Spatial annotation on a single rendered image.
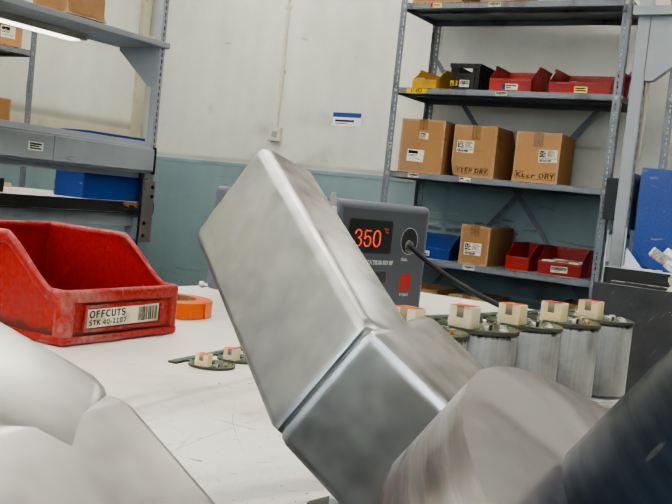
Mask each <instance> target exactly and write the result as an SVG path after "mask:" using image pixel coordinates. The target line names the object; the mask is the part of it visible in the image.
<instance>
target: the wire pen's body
mask: <svg viewBox="0 0 672 504"><path fill-rule="evenodd" d="M380 504H672V347H671V348H670V349H669V350H668V351H667V352H666V353H665V354H664V355H663V356H662V357H661V358H660V359H659V360H658V361H657V362H656V363H655V364H654V365H653V366H652V367H651V368H650V369H649V370H648V371H647V372H646V373H645V374H644V375H643V376H642V377H641V378H640V379H639V380H638V381H637V382H636V383H635V384H634V385H633V386H632V387H631V388H630V389H629V390H628V391H627V392H626V393H625V394H624V395H623V396H622V397H621V398H620V399H619V400H618V401H617V403H616V404H615V405H614V406H613V407H612V408H611V409H610V410H608V409H606V408H604V407H603V406H601V405H600V404H598V403H596V402H595V401H593V400H591V399H589V398H587V397H586V396H584V395H582V394H580V393H579V392H577V391H575V390H573V389H571V388H570V387H567V386H565V385H563V384H561V383H559V382H556V381H554V380H552V379H550V378H547V377H545V376H543V375H540V374H537V373H534V372H530V371H527V370H524V369H521V368H515V367H505V366H494V367H490V368H486V369H481V370H479V371H478V372H477V373H476V374H475V375H474V376H473V377H472V378H471V379H470V380H469V381H468V382H467V383H466V384H465V385H464V386H463V387H462V388H461V389H460V390H459V391H458V393H457V394H456V395H455V396H454V397H453V398H452V399H451V400H450V401H449V402H448V404H447V405H446V406H445V407H444V408H443V409H442V410H441V411H440V412H439V413H438V414H437V416H436V417H435V418H434V419H433V420H432V421H431V422H430V423H429V424H428V425H427V426H426V428H425V429H424V430H423V431H422V432H421V433H420V434H419V435H418V436H417V437H416V439H415V440H414V441H413V442H412V443H411V444H410V445H409V446H408V447H407V448H406V449H405V451H404V452H403V453H402V454H401V455H400V456H399V457H398V458H397V459H396V460H395V461H394V463H393V464H392V466H391V468H390V471H389V473H388V475H387V477H386V480H385V482H384V484H383V487H382V492H381V500H380Z"/></svg>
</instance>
